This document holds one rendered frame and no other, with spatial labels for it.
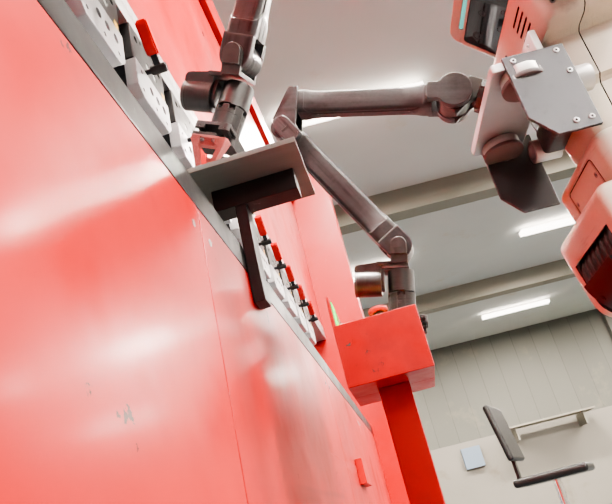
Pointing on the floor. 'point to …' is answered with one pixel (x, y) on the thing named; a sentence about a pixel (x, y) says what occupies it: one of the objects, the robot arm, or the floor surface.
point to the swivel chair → (524, 457)
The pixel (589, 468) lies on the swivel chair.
